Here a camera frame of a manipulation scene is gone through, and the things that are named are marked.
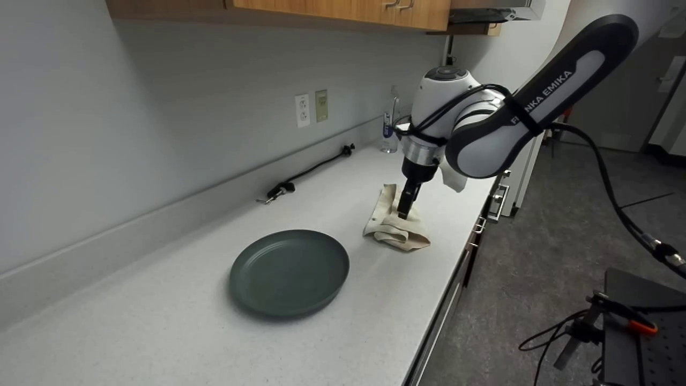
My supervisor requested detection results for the white wall outlet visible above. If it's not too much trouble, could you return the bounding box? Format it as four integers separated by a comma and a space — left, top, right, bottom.
294, 93, 310, 130

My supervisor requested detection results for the dark green plate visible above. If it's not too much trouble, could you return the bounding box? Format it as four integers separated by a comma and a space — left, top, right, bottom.
226, 230, 348, 321

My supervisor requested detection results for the cream white cloth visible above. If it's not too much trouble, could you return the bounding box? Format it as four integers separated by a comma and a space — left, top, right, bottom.
361, 184, 430, 254

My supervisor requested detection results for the clear water bottle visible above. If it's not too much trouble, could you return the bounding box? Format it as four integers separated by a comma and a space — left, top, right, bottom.
382, 87, 399, 153

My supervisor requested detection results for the black power cord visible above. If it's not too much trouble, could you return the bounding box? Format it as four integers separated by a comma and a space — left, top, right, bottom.
264, 145, 355, 203

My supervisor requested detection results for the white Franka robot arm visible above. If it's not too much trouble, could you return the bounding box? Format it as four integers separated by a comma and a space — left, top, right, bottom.
397, 15, 639, 219

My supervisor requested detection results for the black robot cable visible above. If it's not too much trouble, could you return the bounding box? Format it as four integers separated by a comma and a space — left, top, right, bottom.
548, 121, 686, 282

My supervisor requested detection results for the wooden upper cabinet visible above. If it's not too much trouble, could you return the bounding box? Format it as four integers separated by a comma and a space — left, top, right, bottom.
104, 0, 450, 32

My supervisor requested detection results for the beige wall switch plate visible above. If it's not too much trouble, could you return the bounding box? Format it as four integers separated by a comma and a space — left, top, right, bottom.
314, 89, 327, 123

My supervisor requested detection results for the black stand with clamp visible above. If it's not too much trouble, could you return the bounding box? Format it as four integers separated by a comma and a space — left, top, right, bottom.
518, 269, 686, 386

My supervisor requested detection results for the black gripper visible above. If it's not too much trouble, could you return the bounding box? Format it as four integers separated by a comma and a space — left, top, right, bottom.
397, 160, 437, 219

